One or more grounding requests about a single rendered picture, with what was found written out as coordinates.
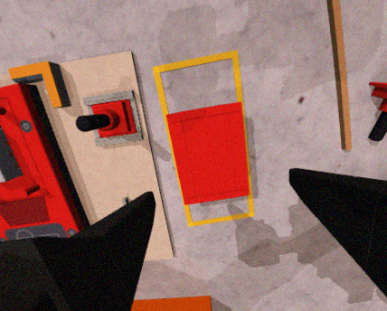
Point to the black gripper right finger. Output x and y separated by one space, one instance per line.
354 210

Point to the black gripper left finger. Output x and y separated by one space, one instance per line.
96 269

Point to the yellow rectangular outline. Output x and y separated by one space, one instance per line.
196 61

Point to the tan wooden stick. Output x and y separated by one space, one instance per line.
337 41

